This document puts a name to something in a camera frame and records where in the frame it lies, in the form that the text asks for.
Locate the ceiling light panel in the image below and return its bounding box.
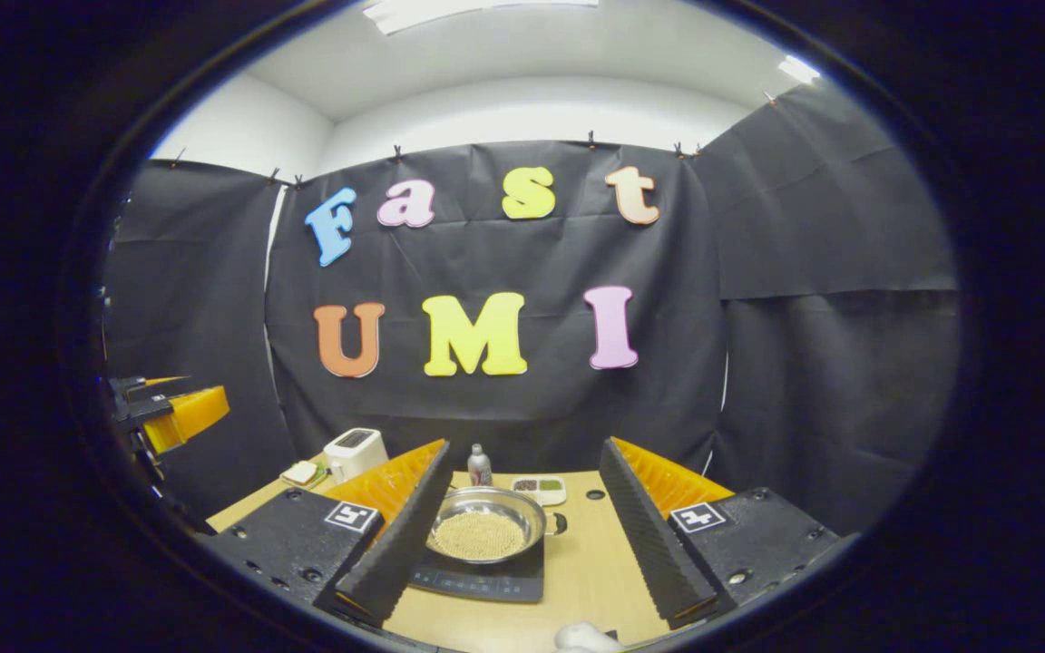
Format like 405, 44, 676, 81
776, 54, 823, 87
364, 0, 601, 35

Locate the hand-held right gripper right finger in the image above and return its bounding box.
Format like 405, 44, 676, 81
596, 437, 850, 633

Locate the white divided bean dish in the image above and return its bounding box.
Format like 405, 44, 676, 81
512, 475, 568, 507

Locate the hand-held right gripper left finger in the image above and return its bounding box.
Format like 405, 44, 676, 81
205, 440, 456, 629

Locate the small green tray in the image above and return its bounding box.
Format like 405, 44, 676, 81
280, 460, 329, 491

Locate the heap of soybeans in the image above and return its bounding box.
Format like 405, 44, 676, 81
433, 511, 526, 560

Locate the black induction cooktop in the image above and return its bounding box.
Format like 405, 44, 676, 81
409, 535, 546, 604

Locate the white toaster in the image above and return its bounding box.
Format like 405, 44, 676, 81
323, 428, 389, 483

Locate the steel pot with black handle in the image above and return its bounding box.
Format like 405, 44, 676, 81
425, 486, 568, 565

